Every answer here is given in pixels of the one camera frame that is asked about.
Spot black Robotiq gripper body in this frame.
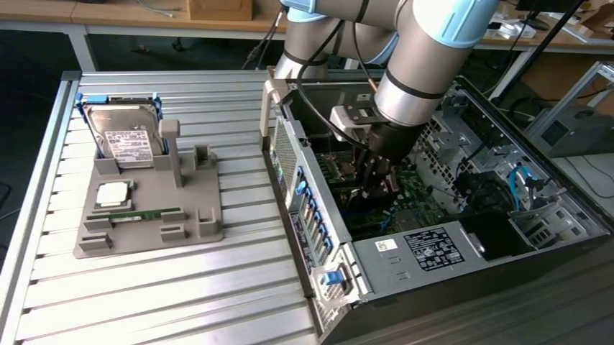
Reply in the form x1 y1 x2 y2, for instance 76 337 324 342
367 121 423 168

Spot expansion card with bracket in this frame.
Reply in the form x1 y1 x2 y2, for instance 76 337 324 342
335 168 402 213

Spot CPU socket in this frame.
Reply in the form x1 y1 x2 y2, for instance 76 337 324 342
328 152 360 183

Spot metal disk bay cage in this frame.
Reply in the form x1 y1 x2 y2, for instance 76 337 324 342
414 109 486 188

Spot green motherboard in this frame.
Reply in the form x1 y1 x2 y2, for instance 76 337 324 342
313 150 455 234

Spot grey power supply unit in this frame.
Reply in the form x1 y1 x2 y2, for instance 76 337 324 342
352 224 483 299

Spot black fan shroud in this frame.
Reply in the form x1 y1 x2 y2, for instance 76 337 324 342
459 213 528 262

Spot grey computer tower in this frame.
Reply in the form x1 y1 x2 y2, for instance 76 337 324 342
524 103 614 159

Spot black open PC case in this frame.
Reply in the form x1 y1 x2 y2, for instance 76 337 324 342
260 73 612 345

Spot white flat device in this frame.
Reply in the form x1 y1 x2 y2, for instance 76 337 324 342
488 21 538 40

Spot black slanted pole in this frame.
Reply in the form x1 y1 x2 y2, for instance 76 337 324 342
486 0 588 100

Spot black monitor with stand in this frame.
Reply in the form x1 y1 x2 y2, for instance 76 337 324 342
515 0 576 32

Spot grey parts rack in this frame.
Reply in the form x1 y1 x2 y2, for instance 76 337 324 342
72 118 227 259

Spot cluttered wooden desk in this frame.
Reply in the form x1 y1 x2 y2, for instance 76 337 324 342
472 0 614 101

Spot green RAM stick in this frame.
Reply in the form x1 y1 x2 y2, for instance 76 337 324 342
88 210 183 222

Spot hard disk drive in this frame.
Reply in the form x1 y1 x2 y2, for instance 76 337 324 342
75 92 167 170

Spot silver CPU chip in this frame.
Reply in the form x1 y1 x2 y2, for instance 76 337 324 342
93 182 133 209

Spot brown cardboard box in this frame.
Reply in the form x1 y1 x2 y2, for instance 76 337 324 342
578 1 614 40

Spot long wooden desk grey legs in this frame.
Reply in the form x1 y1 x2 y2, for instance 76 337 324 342
0 0 288 73

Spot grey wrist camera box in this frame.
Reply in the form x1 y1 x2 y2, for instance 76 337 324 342
330 103 383 142

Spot blue SATA wire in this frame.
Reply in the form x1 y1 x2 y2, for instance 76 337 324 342
507 163 538 213

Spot black camera cable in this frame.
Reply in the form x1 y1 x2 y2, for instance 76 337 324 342
295 19 367 148

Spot grey case stop bracket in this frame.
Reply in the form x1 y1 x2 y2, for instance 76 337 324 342
257 79 293 139

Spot grey flat wire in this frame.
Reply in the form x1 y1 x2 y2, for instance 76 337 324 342
508 201 560 221

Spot aluminium profile frame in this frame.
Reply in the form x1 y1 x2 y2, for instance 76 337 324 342
524 60 614 144

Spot light grey network cable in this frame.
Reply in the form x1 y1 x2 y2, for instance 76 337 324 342
135 0 187 18

